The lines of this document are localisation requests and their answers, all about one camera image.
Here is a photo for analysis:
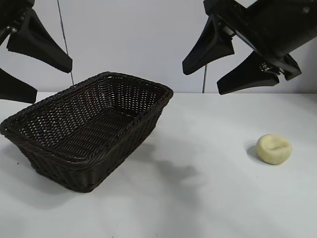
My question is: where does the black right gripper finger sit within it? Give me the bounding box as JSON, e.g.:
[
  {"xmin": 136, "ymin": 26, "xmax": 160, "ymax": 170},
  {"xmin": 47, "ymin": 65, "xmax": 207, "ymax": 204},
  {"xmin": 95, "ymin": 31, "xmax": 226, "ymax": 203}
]
[
  {"xmin": 217, "ymin": 51, "xmax": 281, "ymax": 95},
  {"xmin": 182, "ymin": 14, "xmax": 235, "ymax": 75}
]

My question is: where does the pale yellow egg yolk pastry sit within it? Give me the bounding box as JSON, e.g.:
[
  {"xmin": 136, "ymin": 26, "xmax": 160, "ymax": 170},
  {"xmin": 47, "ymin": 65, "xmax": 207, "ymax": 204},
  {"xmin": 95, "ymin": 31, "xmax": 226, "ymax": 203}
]
[{"xmin": 256, "ymin": 133, "xmax": 293, "ymax": 165}]

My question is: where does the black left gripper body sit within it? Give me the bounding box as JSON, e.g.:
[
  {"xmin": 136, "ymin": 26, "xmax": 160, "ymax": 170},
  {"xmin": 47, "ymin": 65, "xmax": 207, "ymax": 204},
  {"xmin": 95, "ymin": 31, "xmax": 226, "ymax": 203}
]
[{"xmin": 0, "ymin": 0, "xmax": 34, "ymax": 45}]

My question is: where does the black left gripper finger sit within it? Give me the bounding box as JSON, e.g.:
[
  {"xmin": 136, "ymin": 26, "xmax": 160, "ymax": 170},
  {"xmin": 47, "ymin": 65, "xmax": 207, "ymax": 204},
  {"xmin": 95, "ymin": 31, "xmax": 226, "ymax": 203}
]
[
  {"xmin": 0, "ymin": 68, "xmax": 38, "ymax": 104},
  {"xmin": 6, "ymin": 9, "xmax": 73, "ymax": 74}
]

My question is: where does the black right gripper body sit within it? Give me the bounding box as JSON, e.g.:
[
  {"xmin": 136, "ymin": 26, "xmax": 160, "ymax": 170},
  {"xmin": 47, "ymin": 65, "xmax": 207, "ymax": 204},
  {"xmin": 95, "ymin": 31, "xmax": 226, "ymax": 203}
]
[{"xmin": 203, "ymin": 0, "xmax": 317, "ymax": 81}]

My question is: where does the dark brown woven basket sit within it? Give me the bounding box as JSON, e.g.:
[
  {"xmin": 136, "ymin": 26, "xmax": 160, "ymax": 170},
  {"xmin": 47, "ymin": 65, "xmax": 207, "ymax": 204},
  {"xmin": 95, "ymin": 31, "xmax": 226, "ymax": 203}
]
[{"xmin": 0, "ymin": 71, "xmax": 174, "ymax": 193}]

